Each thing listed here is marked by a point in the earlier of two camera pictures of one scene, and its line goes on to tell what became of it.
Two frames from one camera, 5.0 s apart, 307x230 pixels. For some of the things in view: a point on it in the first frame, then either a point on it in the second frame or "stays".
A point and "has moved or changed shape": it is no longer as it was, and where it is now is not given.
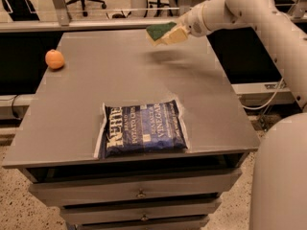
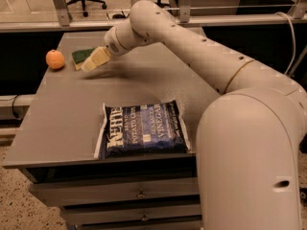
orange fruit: x=54 y=58 stays
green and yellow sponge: x=155 y=33 has moved or changed shape
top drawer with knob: x=88 y=191 stays
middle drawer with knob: x=87 y=215 stays
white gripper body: x=193 y=22 → x=111 y=44
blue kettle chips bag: x=153 y=126 stays
